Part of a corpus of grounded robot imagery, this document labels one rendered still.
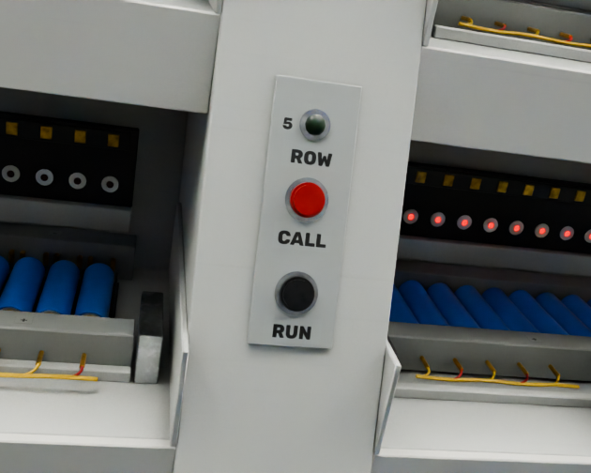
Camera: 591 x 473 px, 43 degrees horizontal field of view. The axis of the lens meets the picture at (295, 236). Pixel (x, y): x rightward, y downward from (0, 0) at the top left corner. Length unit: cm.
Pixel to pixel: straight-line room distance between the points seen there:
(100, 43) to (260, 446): 19
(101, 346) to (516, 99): 24
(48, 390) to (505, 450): 23
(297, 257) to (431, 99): 10
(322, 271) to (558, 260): 28
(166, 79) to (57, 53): 5
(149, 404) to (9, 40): 18
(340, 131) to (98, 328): 16
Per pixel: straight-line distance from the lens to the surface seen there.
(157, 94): 35
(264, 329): 35
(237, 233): 34
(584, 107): 41
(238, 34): 35
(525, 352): 47
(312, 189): 34
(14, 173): 51
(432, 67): 37
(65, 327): 40
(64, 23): 35
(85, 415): 38
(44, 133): 50
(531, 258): 59
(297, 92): 35
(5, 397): 39
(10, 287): 44
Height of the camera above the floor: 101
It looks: 3 degrees down
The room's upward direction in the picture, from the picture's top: 6 degrees clockwise
